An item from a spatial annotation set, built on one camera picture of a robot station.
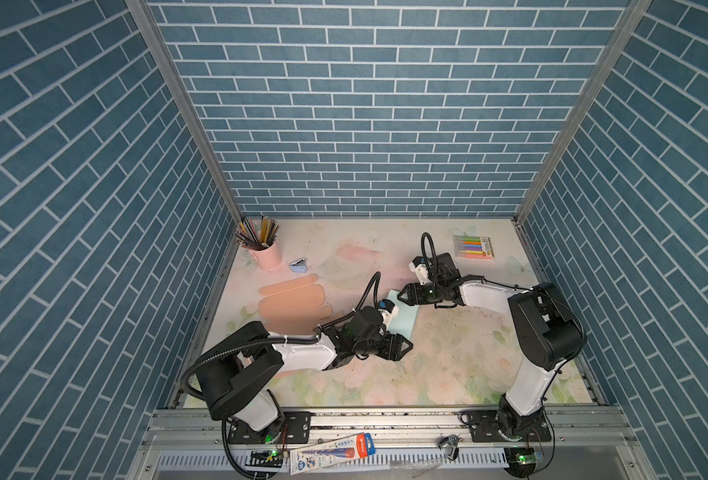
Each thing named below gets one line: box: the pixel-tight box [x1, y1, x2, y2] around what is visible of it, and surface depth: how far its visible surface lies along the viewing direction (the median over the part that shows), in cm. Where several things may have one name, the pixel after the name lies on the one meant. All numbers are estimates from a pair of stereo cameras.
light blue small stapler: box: [289, 258, 308, 273], surface depth 107 cm
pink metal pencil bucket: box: [249, 239, 283, 270], surface depth 102 cm
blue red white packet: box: [288, 432, 377, 475], surface depth 71 cm
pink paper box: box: [258, 274, 333, 335], surface depth 101 cm
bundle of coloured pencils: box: [235, 215, 280, 251], surface depth 101 cm
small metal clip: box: [438, 434, 459, 461], surface depth 72 cm
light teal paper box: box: [386, 289, 420, 340], surface depth 91 cm
